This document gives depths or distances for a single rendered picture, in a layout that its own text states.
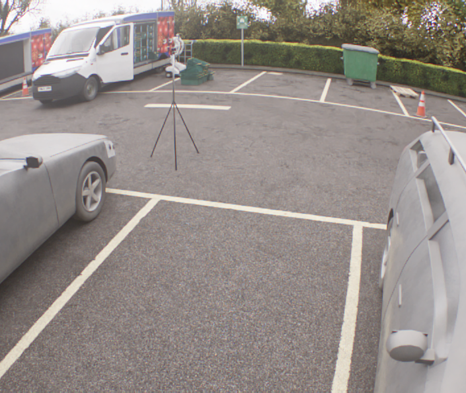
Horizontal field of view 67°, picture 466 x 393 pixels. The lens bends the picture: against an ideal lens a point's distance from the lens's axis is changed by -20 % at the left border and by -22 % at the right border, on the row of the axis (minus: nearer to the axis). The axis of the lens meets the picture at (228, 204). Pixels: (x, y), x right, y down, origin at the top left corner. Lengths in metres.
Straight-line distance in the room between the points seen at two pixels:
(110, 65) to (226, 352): 9.56
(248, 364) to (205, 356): 0.31
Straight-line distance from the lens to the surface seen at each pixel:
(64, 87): 10.99
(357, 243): 4.28
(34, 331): 3.36
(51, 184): 3.95
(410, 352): 1.57
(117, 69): 11.51
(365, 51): 13.63
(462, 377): 1.60
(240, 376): 2.81
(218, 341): 3.05
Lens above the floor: 2.16
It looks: 26 degrees down
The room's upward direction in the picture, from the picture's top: straight up
